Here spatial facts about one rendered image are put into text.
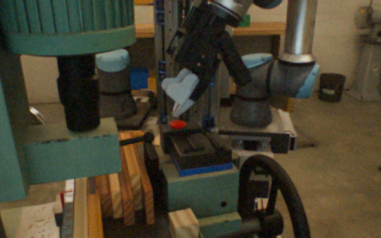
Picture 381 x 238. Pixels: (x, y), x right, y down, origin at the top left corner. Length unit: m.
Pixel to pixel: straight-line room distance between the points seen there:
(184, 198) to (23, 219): 0.38
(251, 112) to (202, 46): 0.60
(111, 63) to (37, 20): 0.78
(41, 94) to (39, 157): 3.59
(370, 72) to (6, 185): 4.12
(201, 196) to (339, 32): 3.95
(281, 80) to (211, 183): 0.57
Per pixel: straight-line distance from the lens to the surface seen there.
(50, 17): 0.43
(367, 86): 4.38
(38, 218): 0.84
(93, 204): 0.60
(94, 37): 0.43
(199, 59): 0.61
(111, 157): 0.54
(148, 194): 0.57
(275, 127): 1.19
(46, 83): 4.07
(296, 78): 1.10
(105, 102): 1.24
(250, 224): 0.73
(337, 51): 4.50
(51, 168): 0.55
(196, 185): 0.62
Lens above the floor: 1.28
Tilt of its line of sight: 22 degrees down
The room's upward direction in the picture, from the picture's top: straight up
